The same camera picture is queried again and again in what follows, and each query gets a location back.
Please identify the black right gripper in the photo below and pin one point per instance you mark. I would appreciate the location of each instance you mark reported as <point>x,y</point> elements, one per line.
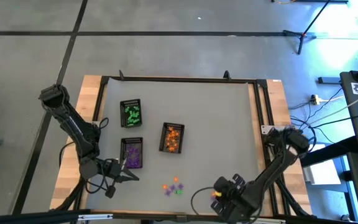
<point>233,200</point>

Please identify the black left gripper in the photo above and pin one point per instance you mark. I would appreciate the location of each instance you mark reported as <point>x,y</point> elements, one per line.
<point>110,171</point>

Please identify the black plastic slotted basket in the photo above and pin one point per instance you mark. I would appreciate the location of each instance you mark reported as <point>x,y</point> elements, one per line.
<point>161,150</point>
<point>121,124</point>
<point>122,140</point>

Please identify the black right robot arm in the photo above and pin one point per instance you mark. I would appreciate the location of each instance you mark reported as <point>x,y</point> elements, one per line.
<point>275,171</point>

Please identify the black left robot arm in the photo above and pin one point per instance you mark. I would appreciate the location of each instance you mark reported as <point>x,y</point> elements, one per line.
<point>73,127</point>

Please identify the white box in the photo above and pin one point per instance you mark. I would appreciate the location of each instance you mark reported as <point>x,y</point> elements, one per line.
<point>320,172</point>

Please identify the black rig beam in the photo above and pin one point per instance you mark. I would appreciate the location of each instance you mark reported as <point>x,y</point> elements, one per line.
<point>26,218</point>

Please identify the black desk leg bar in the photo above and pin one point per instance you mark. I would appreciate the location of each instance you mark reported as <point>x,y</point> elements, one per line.
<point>328,152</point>

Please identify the white power strip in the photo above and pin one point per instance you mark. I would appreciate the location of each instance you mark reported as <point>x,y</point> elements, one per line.
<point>315,99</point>

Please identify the black tripod stand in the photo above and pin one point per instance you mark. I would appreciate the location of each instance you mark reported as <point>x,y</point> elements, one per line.
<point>301,37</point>

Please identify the silver metal bracket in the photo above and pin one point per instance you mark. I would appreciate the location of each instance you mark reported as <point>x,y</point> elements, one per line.
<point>267,220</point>
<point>95,217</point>

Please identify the white bracket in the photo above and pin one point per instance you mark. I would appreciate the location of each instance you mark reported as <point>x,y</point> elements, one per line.
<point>266,129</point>

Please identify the black metal table frame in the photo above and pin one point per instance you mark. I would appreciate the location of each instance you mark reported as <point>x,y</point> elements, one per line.
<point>105,80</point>

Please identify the black frame clamp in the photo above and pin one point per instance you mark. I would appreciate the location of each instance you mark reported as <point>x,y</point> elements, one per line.
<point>122,75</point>
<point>227,75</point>

